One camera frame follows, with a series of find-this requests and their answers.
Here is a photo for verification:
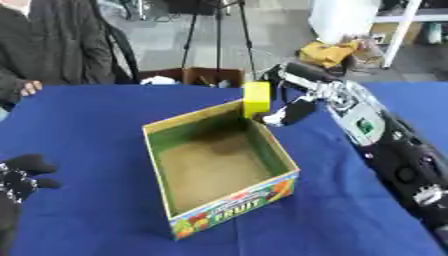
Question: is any person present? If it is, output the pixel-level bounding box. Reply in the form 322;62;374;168
0;0;140;113

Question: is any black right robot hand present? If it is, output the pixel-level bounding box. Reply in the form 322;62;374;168
257;61;343;128

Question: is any white table frame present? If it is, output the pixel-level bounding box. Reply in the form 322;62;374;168
372;0;448;70

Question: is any yellow rectangular block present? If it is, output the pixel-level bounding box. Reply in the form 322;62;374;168
241;81;273;120

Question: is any brown cardboard box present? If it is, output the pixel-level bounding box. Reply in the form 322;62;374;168
138;67;247;88

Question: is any person's hand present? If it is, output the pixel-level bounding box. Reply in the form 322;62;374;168
19;79;46;98

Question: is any white plastic bag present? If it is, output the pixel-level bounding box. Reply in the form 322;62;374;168
306;0;385;45

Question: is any yellow bag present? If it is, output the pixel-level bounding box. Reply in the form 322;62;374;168
297;40;363;70

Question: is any cardboard box with green inside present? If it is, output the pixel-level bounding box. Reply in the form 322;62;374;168
141;98;301;241

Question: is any black tripod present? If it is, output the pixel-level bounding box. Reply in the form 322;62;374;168
178;0;259;81

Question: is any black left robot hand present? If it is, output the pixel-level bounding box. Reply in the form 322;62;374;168
0;153;63;205

